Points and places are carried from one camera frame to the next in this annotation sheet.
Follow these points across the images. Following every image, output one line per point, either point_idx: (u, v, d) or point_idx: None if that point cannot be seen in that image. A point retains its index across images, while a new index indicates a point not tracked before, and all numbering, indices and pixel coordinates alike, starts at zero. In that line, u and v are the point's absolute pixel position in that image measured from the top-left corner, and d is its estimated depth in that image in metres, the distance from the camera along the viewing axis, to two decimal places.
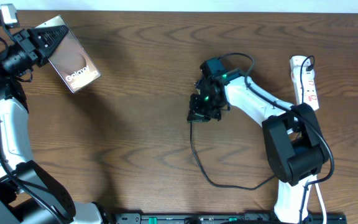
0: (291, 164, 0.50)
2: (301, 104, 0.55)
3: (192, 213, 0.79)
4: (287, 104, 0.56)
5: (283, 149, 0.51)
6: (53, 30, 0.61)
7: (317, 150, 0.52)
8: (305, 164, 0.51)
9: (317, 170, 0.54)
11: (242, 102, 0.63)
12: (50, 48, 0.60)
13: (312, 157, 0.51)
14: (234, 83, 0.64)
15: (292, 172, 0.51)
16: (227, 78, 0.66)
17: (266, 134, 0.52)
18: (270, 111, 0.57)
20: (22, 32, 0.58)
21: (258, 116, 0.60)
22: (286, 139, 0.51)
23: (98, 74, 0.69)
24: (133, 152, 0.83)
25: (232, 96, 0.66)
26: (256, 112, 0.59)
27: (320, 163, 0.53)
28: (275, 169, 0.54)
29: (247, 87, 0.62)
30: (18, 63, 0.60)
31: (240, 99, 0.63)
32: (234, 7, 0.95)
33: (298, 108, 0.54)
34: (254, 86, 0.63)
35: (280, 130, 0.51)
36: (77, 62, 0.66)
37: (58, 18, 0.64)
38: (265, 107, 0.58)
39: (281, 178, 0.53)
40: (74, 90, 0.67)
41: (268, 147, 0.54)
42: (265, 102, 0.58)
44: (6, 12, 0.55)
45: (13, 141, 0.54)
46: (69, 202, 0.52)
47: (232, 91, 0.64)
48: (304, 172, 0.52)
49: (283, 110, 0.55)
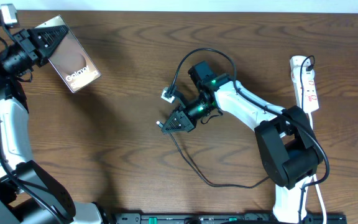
0: (286, 168, 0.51)
2: (293, 107, 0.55)
3: (192, 213, 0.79)
4: (277, 108, 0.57)
5: (277, 153, 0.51)
6: (53, 31, 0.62)
7: (312, 153, 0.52)
8: (299, 168, 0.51)
9: (312, 171, 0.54)
11: (234, 108, 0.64)
12: (50, 47, 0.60)
13: (306, 159, 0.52)
14: (224, 89, 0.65)
15: (288, 176, 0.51)
16: (217, 83, 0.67)
17: (260, 140, 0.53)
18: (261, 116, 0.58)
20: (22, 32, 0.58)
21: (251, 122, 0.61)
22: (279, 143, 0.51)
23: (98, 73, 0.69)
24: (133, 152, 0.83)
25: (222, 102, 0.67)
26: (248, 118, 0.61)
27: (315, 164, 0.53)
28: (271, 173, 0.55)
29: (237, 92, 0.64)
30: (18, 63, 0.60)
31: (230, 104, 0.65)
32: (234, 7, 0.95)
33: (289, 112, 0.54)
34: (243, 90, 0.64)
35: (273, 135, 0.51)
36: (77, 63, 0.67)
37: (58, 18, 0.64)
38: (256, 112, 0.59)
39: (278, 182, 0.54)
40: (74, 90, 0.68)
41: (262, 151, 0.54)
42: (256, 107, 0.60)
44: (6, 12, 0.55)
45: (13, 141, 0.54)
46: (69, 202, 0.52)
47: (223, 97, 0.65)
48: (300, 175, 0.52)
49: (275, 114, 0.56)
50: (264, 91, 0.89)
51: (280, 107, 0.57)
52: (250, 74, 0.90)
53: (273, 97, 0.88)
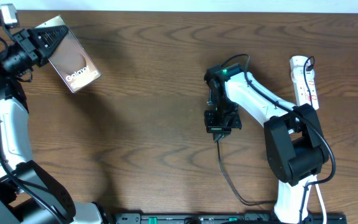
0: (291, 165, 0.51)
2: (302, 105, 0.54)
3: (192, 213, 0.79)
4: (288, 105, 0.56)
5: (284, 149, 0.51)
6: (53, 31, 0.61)
7: (317, 151, 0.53)
8: (305, 165, 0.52)
9: (317, 170, 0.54)
11: (243, 100, 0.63)
12: (50, 47, 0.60)
13: (312, 157, 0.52)
14: (235, 79, 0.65)
15: (292, 172, 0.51)
16: (227, 73, 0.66)
17: (267, 135, 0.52)
18: (271, 111, 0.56)
20: (22, 32, 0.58)
21: (259, 116, 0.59)
22: (287, 140, 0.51)
23: (98, 74, 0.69)
24: (133, 152, 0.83)
25: (232, 93, 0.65)
26: (257, 111, 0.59)
27: (319, 163, 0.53)
28: (275, 168, 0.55)
29: (248, 84, 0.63)
30: (18, 63, 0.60)
31: (240, 96, 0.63)
32: (234, 7, 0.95)
33: (300, 109, 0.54)
34: (255, 83, 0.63)
35: (281, 130, 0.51)
36: (78, 62, 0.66)
37: (58, 18, 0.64)
38: (266, 106, 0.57)
39: (281, 178, 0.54)
40: (74, 90, 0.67)
41: (268, 147, 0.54)
42: (267, 102, 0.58)
44: (6, 11, 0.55)
45: (13, 141, 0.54)
46: (69, 202, 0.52)
47: (234, 88, 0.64)
48: (304, 172, 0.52)
49: (286, 111, 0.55)
50: None
51: (291, 104, 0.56)
52: None
53: None
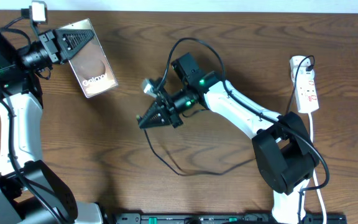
0: (284, 175, 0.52)
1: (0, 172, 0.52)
2: (288, 113, 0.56)
3: (192, 213, 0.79)
4: (273, 115, 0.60)
5: (277, 162, 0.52)
6: (79, 34, 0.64)
7: (308, 157, 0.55)
8: (297, 173, 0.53)
9: (309, 175, 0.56)
11: (226, 111, 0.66)
12: (73, 50, 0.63)
13: (302, 164, 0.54)
14: (214, 91, 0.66)
15: (285, 182, 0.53)
16: (206, 83, 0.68)
17: (257, 150, 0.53)
18: (258, 123, 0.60)
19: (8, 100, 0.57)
20: (47, 33, 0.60)
21: (247, 130, 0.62)
22: (277, 152, 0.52)
23: (115, 84, 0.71)
24: (133, 152, 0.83)
25: (212, 103, 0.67)
26: (242, 123, 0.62)
27: (311, 168, 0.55)
28: (269, 178, 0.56)
29: (229, 95, 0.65)
30: (39, 60, 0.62)
31: (222, 107, 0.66)
32: (234, 7, 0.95)
33: (286, 119, 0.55)
34: (235, 93, 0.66)
35: (270, 144, 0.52)
36: (96, 68, 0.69)
37: (86, 22, 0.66)
38: (252, 119, 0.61)
39: (276, 188, 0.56)
40: (89, 95, 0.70)
41: (260, 160, 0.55)
42: (252, 113, 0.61)
44: (36, 9, 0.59)
45: (24, 138, 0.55)
46: (72, 204, 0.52)
47: (214, 99, 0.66)
48: (297, 179, 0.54)
49: (271, 122, 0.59)
50: (263, 91, 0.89)
51: (276, 114, 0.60)
52: (249, 74, 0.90)
53: (272, 98, 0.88)
